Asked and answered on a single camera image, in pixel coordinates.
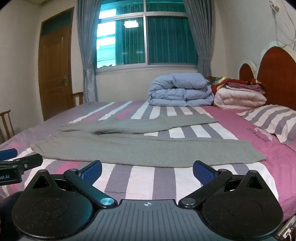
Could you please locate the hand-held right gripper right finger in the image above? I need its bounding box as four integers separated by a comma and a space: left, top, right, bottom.
178, 160, 264, 208

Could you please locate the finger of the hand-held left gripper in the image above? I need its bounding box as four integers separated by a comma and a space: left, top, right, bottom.
0, 153, 43, 175
0, 148, 18, 161

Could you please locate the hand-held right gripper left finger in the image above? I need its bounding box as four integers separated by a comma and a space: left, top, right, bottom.
31, 160, 118, 208

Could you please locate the grey towel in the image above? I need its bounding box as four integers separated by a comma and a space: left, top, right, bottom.
30, 115, 267, 168

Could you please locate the wooden chair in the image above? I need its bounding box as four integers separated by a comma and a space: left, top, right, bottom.
0, 110, 16, 144
73, 91, 84, 107

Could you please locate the bed with striped pink sheet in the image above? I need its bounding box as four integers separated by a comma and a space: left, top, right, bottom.
0, 100, 296, 223

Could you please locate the folded pale pink quilt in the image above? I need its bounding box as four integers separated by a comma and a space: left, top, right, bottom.
213, 87, 267, 110

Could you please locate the folded light blue duvet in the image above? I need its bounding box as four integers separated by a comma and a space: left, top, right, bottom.
147, 73, 215, 107

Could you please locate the striped pillow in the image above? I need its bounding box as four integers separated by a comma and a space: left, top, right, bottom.
236, 104, 296, 146

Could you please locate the brown wooden door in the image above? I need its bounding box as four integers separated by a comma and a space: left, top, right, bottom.
38, 7, 75, 121

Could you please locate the red floral blanket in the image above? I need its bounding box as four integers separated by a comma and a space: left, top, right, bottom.
206, 76, 264, 94

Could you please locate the folded mauve cloth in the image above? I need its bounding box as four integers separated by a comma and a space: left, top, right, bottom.
225, 81, 265, 94

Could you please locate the brown and white headboard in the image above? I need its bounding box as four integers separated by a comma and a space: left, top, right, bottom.
238, 41, 296, 111

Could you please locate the grey curtain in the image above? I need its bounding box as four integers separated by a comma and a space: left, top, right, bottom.
183, 0, 212, 78
76, 0, 103, 103

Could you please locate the window with green glass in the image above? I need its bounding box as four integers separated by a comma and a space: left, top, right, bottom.
96, 0, 199, 69

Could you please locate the white wall cable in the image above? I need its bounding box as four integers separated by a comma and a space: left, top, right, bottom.
268, 0, 296, 47

